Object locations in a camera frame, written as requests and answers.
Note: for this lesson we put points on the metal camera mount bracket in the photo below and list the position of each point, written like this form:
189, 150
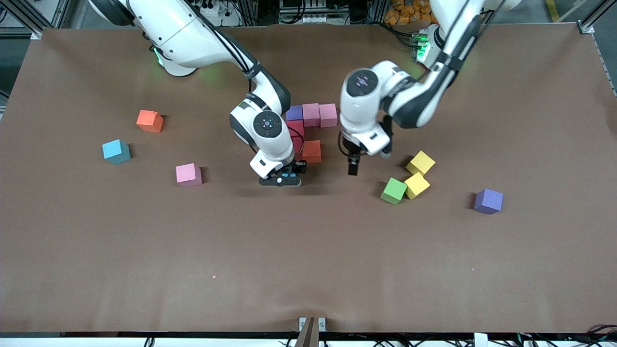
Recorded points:
312, 332

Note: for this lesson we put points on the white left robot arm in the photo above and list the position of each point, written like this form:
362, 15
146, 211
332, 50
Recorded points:
362, 82

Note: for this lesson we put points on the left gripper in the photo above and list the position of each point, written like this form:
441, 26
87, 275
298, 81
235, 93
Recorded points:
353, 158

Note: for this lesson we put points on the white power strip with plugs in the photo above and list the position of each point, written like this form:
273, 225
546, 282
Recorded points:
214, 10

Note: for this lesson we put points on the small white socket strip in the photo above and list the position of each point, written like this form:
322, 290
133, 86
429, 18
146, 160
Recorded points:
315, 20

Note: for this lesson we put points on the aluminium frame rail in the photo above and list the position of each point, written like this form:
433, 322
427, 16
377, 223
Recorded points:
587, 27
36, 33

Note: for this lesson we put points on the red foam cube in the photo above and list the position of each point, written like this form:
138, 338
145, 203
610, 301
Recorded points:
296, 126
299, 145

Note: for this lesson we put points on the orange foam cube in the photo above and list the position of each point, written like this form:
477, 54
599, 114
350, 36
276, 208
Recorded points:
312, 151
148, 120

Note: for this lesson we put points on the purple foam cube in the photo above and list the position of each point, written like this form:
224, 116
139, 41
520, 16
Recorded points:
295, 113
488, 200

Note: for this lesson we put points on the cyan foam cube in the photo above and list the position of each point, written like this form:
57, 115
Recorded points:
115, 150
292, 174

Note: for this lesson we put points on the yellow foam cube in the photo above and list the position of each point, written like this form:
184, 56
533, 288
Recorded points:
417, 185
420, 162

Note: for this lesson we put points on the pink foam cube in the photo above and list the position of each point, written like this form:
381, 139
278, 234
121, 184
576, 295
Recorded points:
188, 173
311, 114
328, 114

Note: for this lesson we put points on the bag of orange snacks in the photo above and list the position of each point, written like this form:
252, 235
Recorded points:
409, 12

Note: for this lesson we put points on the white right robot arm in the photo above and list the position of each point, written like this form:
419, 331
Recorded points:
267, 124

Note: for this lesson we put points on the green foam cube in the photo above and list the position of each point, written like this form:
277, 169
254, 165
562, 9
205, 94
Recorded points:
394, 191

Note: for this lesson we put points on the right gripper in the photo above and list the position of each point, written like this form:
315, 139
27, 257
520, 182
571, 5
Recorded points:
295, 168

